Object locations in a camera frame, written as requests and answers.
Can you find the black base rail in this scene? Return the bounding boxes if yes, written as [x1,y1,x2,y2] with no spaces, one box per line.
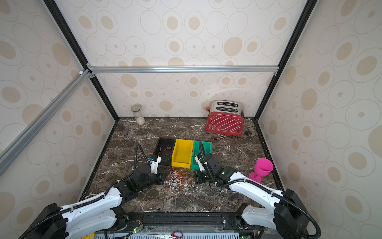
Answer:
[59,212,287,239]

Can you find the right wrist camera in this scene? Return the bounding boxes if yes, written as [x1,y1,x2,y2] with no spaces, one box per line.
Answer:
[192,158,205,172]

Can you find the red cable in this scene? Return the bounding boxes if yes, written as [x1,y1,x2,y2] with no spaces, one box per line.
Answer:
[158,145,174,158]
[168,168,195,186]

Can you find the black plastic bin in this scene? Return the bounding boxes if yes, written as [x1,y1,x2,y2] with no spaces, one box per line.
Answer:
[152,137,176,166]

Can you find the red polka dot toaster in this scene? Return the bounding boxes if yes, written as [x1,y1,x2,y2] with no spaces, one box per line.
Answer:
[206,100,244,136]

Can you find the yellow plastic bin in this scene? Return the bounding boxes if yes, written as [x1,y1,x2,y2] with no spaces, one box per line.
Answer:
[172,139,194,168]

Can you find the white cable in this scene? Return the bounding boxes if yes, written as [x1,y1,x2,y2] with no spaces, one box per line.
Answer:
[166,171,187,193]

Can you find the aluminium frame bar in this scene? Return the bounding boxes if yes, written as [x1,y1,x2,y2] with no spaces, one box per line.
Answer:
[90,65,279,74]
[1,69,90,174]

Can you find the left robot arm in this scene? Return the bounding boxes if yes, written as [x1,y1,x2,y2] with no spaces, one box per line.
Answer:
[20,164,168,239]

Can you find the green plastic bin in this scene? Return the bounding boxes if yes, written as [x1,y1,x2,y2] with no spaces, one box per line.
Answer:
[191,141,212,170]

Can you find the glass jar with lid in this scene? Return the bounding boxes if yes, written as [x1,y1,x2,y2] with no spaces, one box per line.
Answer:
[131,104,145,125]

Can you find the red handled scissors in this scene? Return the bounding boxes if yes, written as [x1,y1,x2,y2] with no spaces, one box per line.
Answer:
[158,231,184,239]

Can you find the aluminium frame bar left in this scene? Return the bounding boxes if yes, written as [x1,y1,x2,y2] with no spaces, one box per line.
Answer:
[1,69,90,174]

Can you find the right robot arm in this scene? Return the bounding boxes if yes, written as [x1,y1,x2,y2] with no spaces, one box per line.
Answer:
[195,153,322,239]

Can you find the red cable in black bin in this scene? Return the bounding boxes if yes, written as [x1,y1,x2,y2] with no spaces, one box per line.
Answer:
[158,145,174,158]

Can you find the pink plastic goblet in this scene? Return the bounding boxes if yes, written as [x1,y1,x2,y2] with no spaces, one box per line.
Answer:
[249,158,274,183]

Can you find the yellow snack bag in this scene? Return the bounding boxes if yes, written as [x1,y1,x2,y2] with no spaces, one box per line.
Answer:
[79,233,95,239]

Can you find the aluminium frame bar back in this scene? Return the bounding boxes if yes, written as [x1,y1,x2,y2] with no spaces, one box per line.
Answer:
[90,65,279,74]

